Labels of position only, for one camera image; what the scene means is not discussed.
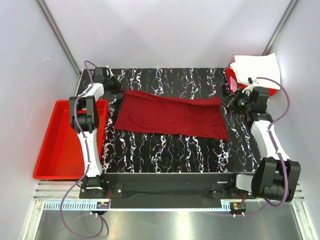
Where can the white slotted cable duct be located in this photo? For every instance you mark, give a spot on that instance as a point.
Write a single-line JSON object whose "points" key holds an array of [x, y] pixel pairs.
{"points": [[215, 206]]}

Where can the left aluminium frame post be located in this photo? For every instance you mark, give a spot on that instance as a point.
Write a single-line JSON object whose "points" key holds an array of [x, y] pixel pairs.
{"points": [[58, 36]]}

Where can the pink folded t-shirt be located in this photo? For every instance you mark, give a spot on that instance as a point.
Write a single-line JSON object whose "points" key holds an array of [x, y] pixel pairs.
{"points": [[233, 84]]}

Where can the aluminium frame post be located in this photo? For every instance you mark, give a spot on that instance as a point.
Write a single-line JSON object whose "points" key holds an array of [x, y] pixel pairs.
{"points": [[58, 36], [289, 10]]}

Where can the dark red t-shirt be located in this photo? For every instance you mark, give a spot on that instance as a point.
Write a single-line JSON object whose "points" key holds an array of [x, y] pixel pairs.
{"points": [[142, 112]]}

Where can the red folded t-shirt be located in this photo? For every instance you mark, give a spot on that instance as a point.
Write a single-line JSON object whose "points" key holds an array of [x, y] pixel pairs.
{"points": [[229, 72]]}

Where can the white folded t-shirt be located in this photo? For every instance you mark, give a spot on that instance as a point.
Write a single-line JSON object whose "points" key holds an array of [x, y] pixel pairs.
{"points": [[246, 66]]}

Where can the connector board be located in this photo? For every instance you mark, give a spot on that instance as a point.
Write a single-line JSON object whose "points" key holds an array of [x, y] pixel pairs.
{"points": [[103, 205], [239, 206]]}

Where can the right aluminium frame post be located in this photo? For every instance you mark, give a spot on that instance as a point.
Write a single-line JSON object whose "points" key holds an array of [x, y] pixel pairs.
{"points": [[289, 10]]}

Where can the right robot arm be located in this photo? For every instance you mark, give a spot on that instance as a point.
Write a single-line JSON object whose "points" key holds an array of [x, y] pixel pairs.
{"points": [[276, 177]]}

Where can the left connector board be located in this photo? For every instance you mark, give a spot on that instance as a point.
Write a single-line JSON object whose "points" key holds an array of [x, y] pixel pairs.
{"points": [[103, 205]]}

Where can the right connector board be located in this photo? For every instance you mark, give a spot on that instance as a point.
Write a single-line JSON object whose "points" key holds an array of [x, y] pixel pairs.
{"points": [[239, 206]]}

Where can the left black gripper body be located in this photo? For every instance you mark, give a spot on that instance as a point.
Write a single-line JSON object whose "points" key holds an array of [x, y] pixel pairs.
{"points": [[113, 86]]}

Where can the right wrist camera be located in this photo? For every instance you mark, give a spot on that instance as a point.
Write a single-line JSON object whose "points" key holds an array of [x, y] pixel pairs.
{"points": [[252, 83]]}

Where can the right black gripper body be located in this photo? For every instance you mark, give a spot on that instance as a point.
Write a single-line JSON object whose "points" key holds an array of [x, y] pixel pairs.
{"points": [[241, 102]]}

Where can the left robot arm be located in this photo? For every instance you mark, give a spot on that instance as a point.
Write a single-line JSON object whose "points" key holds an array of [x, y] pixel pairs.
{"points": [[84, 120]]}

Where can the red plastic bin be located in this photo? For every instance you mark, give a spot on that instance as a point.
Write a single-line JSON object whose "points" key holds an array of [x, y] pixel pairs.
{"points": [[61, 156]]}

